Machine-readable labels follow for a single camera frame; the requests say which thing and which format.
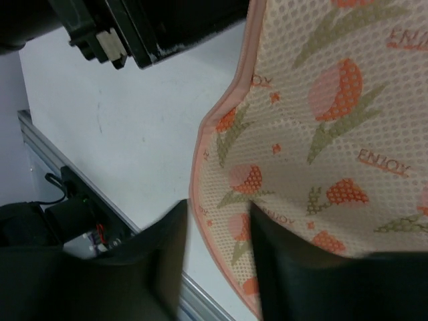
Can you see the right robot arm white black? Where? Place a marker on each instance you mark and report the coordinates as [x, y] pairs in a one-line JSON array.
[[33, 220]]

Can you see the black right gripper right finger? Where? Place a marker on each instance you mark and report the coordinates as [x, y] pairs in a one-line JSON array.
[[300, 281]]

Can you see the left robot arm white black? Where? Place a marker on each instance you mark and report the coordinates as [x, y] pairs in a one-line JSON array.
[[114, 30]]

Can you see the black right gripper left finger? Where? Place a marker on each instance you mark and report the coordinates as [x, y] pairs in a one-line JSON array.
[[138, 280]]

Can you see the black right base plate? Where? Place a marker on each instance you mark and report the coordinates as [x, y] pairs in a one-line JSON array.
[[84, 222]]

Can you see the floral mesh laundry bag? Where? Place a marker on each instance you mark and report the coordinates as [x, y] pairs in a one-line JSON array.
[[324, 126]]

